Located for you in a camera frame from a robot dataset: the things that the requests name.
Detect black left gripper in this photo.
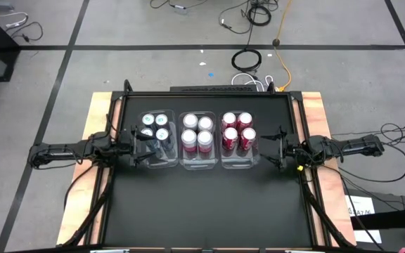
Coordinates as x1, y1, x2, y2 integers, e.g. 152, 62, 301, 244
117, 126, 157, 169

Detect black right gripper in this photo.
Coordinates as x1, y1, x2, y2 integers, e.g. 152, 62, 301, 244
259, 126, 306, 172

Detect silver blue Red Bull can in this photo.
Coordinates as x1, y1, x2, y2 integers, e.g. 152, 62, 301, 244
155, 127, 176, 157
141, 112, 157, 131
154, 113, 171, 131
141, 126, 163, 159

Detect clear plastic bin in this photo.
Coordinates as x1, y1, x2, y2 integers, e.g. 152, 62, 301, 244
138, 109, 179, 169
178, 111, 220, 171
218, 110, 262, 169

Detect red Coca-Cola can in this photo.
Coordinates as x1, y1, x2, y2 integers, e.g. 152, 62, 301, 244
236, 112, 253, 131
238, 126, 257, 151
221, 126, 239, 151
221, 112, 238, 131

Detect white printed paper sheet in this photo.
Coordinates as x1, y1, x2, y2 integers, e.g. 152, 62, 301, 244
345, 195, 376, 217

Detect black bar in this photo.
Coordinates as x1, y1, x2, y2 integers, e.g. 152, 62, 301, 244
349, 206, 405, 231

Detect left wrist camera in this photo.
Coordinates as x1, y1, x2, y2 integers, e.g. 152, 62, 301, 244
116, 137, 132, 154

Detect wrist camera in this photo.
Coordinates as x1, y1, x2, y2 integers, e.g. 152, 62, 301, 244
287, 142, 304, 159
116, 137, 132, 154

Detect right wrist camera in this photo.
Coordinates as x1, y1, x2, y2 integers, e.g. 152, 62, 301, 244
287, 142, 304, 159

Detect orange extension cable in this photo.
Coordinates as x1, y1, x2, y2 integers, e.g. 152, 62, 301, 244
274, 0, 293, 92

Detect white floor cable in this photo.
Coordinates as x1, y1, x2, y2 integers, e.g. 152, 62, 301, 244
0, 11, 30, 29
230, 72, 264, 87

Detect black sleeved cable bundle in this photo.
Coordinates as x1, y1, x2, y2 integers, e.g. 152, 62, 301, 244
60, 164, 115, 247
300, 171, 356, 249

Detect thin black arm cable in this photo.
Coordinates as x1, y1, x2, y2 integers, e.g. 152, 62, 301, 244
63, 163, 96, 214

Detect black coiled floor cable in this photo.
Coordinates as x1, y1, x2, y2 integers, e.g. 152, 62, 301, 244
231, 48, 262, 73
246, 3, 272, 27

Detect grey white edge bracket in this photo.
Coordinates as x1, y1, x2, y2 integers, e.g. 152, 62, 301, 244
89, 248, 130, 253

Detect tangled black cables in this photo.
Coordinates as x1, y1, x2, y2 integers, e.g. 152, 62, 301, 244
330, 122, 405, 184

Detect thin black floor cable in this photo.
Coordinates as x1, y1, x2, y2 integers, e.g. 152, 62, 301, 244
4, 21, 44, 42
218, 0, 256, 35

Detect black cable grey adapter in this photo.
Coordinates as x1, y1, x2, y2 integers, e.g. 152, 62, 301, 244
148, 0, 210, 11

